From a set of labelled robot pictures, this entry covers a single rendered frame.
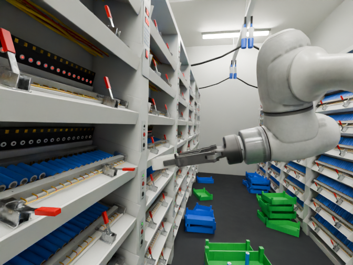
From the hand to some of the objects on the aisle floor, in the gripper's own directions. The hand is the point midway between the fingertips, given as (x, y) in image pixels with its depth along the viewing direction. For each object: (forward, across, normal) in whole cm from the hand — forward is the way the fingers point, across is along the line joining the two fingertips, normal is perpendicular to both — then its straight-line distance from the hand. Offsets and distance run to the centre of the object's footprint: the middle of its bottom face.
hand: (165, 161), depth 51 cm
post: (+47, +91, -90) cm, 137 cm away
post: (+48, +21, -90) cm, 104 cm away
